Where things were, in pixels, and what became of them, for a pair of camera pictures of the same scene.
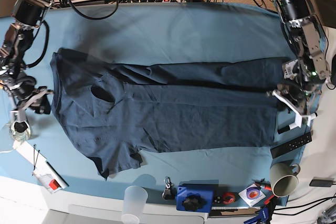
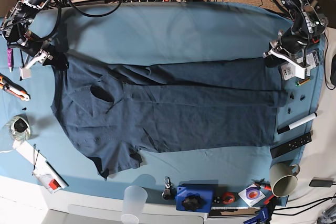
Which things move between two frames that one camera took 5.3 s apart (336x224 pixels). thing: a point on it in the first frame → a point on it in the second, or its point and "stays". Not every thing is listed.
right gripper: x=302 y=96 → x=289 y=47
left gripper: x=28 y=95 → x=39 y=50
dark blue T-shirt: x=114 y=112 stays
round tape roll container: x=19 y=136 stays
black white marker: x=291 y=127 stays
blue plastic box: x=194 y=197 stays
